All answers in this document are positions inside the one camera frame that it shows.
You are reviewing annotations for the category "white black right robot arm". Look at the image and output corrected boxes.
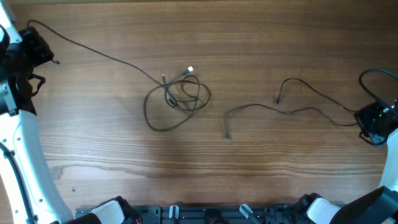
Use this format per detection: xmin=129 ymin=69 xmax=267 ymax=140
xmin=295 ymin=100 xmax=397 ymax=223

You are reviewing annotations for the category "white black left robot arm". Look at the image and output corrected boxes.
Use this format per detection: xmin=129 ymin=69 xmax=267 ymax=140
xmin=1 ymin=23 xmax=140 ymax=223

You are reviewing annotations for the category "black USB cable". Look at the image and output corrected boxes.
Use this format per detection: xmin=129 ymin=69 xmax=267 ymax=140
xmin=27 ymin=19 xmax=212 ymax=132
xmin=223 ymin=77 xmax=358 ymax=141

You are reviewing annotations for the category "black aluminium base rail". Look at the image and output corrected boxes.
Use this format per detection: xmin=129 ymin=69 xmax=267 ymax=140
xmin=122 ymin=204 xmax=313 ymax=224

